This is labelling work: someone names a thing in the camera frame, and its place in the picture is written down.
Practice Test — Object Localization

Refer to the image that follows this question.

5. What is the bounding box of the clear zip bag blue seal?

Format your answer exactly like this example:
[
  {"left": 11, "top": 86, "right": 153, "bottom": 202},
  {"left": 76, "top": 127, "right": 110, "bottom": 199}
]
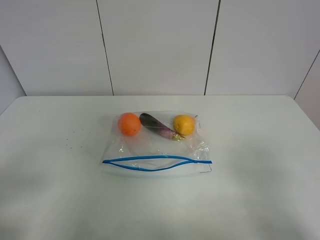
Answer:
[{"left": 100, "top": 111, "right": 213, "bottom": 177}]

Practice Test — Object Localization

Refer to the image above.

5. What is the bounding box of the purple eggplant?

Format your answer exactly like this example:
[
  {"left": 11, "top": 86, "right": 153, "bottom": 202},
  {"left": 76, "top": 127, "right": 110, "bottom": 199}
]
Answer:
[{"left": 139, "top": 113, "right": 186, "bottom": 141}]

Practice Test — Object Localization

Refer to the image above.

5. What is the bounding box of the yellow pear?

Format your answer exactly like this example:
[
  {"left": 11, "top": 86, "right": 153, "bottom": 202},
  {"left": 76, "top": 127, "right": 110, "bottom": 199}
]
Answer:
[{"left": 173, "top": 114, "right": 196, "bottom": 136}]

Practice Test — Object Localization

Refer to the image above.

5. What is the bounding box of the orange fruit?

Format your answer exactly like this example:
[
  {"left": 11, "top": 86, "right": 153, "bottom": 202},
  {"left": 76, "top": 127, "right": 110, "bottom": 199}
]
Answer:
[{"left": 117, "top": 112, "right": 141, "bottom": 137}]

